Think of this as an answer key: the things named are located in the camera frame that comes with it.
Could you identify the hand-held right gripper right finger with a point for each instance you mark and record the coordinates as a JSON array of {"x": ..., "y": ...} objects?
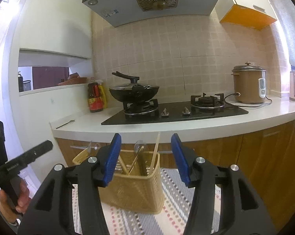
[{"x": 180, "y": 161}]

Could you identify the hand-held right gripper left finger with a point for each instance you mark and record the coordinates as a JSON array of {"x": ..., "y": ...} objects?
[{"x": 112, "y": 161}]

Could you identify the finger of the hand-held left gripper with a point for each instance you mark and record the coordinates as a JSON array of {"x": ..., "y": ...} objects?
[{"x": 37, "y": 153}]

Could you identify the wooden chopstick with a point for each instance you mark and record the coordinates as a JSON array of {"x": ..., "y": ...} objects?
[
  {"x": 135, "y": 160},
  {"x": 123, "y": 164},
  {"x": 155, "y": 151}
]

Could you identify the clear plastic spoon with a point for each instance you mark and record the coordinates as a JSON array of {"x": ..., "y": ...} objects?
[
  {"x": 139, "y": 145},
  {"x": 93, "y": 145}
]

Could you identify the beige plastic utensil basket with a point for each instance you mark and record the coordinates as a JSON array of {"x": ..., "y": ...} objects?
[{"x": 137, "y": 191}]

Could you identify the person's left forearm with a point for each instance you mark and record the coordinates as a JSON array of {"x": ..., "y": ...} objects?
[{"x": 6, "y": 226}]

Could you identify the person's left hand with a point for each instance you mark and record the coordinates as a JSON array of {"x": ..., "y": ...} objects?
[{"x": 23, "y": 193}]

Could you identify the wooden chopsticks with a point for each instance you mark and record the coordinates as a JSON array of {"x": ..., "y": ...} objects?
[{"x": 168, "y": 161}]

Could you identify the grey kitchen knife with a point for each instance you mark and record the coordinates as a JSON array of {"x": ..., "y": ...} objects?
[{"x": 65, "y": 124}]

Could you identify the black glass gas stove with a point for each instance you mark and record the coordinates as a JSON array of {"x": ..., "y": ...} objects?
[{"x": 174, "y": 118}]

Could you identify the white kitchen countertop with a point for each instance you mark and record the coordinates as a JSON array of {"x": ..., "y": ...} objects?
[{"x": 211, "y": 127}]

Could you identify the metal stove knob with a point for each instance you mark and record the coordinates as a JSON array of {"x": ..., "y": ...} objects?
[
  {"x": 165, "y": 113},
  {"x": 186, "y": 111}
]

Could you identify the black burner grate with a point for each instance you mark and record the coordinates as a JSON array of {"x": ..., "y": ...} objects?
[
  {"x": 141, "y": 109},
  {"x": 207, "y": 101}
]

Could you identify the black bottle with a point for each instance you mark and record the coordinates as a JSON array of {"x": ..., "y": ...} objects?
[{"x": 20, "y": 83}]

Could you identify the black mesh cup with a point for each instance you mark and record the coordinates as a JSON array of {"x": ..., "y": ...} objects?
[{"x": 26, "y": 85}]

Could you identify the dark sauce bottle red label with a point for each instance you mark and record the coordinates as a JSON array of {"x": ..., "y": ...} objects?
[{"x": 95, "y": 100}]

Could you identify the yellow spray bottle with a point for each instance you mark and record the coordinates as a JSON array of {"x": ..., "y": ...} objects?
[{"x": 104, "y": 95}]

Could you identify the striped woven table mat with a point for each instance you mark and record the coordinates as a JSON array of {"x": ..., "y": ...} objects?
[{"x": 142, "y": 222}]

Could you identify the black wok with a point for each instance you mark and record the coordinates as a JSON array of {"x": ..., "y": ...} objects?
[{"x": 132, "y": 94}]

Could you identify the dark wooden door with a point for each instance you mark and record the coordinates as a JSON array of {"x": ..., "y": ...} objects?
[{"x": 49, "y": 77}]

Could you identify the glass wok lid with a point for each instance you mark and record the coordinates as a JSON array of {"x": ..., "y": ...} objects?
[{"x": 130, "y": 84}]

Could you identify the brown woven tray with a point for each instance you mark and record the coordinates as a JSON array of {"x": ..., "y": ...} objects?
[{"x": 72, "y": 80}]

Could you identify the brown rice cooker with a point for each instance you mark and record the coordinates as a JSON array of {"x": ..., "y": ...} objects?
[{"x": 245, "y": 88}]

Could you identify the grey range hood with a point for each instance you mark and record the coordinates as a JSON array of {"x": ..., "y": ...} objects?
[{"x": 118, "y": 7}]

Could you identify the frosted window pane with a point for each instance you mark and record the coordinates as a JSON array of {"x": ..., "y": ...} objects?
[{"x": 294, "y": 29}]

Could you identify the orange wall cabinet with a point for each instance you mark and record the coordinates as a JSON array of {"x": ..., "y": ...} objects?
[{"x": 248, "y": 17}]

